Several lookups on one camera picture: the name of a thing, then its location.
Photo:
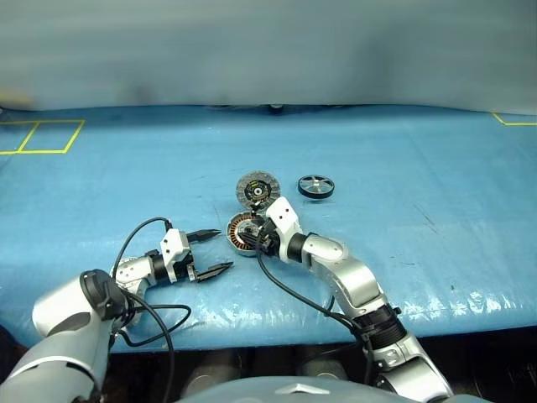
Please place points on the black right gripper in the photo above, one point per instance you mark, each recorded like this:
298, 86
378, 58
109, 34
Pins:
265, 241

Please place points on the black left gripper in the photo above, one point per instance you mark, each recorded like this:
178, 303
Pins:
184, 268

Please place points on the silver motor stator copper windings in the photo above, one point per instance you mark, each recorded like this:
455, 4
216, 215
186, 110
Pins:
237, 235

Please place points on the silver motor cover plate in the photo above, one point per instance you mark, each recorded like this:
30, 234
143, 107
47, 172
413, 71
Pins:
257, 191

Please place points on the black spoked rotor wheel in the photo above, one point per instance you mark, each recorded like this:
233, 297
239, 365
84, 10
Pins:
316, 186

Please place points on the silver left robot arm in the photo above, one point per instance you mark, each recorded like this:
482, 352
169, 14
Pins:
58, 310

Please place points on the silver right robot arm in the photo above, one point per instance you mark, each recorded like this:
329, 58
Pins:
356, 277

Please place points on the black round stand foot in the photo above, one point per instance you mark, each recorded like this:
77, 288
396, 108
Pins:
275, 108

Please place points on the blue table cover sheet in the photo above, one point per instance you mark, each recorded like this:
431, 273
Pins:
377, 252

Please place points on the grey robot torso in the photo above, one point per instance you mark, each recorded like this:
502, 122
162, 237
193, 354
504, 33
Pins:
272, 390

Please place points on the white backdrop sheet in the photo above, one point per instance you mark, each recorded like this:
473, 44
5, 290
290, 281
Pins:
268, 50

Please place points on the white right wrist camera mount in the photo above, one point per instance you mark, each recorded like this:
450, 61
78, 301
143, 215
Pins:
283, 218

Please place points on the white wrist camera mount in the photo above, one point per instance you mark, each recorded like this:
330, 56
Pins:
283, 218
172, 245

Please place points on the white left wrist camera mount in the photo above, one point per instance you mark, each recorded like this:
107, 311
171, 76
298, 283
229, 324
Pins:
172, 245

